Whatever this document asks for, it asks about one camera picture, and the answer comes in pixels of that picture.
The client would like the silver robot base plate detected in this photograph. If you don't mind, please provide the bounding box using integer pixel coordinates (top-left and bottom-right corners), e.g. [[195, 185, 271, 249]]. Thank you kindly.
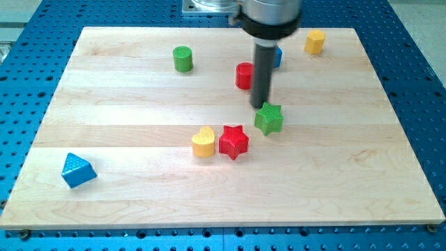
[[182, 0, 237, 15]]

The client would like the green cylinder block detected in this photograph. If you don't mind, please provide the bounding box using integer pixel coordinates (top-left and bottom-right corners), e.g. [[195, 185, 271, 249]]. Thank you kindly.
[[173, 45, 193, 73]]

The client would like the blue block behind rod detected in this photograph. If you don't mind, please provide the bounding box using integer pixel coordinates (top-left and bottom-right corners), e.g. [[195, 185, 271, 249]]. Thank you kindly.
[[274, 46, 283, 68]]

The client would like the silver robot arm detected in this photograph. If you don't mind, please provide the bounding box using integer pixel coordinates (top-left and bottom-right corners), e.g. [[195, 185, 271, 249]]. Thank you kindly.
[[229, 0, 301, 109]]

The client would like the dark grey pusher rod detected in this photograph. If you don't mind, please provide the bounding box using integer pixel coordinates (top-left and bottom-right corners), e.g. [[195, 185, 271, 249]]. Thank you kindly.
[[250, 44, 277, 108]]

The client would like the red cylinder block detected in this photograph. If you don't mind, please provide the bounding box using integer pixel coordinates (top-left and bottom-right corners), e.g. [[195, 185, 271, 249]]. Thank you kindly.
[[235, 62, 254, 90]]

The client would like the red star block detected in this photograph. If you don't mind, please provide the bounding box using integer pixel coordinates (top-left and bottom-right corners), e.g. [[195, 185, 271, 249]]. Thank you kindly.
[[218, 125, 249, 160]]

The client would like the yellow heart block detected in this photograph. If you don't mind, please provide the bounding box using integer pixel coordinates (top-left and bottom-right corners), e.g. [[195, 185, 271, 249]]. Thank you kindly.
[[191, 126, 215, 158]]

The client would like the green star block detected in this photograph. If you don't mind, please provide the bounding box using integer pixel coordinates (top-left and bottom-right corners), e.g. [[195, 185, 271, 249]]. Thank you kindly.
[[254, 102, 284, 136]]

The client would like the blue triangle block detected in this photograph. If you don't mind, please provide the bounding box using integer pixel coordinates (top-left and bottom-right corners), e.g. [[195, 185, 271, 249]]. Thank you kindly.
[[61, 153, 97, 188]]

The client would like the yellow hexagon block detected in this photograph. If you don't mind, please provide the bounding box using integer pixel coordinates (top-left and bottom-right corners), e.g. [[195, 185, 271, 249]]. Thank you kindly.
[[304, 29, 325, 54]]

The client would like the wooden board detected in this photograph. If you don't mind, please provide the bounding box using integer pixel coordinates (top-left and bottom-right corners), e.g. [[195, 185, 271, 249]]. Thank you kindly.
[[1, 27, 445, 230]]

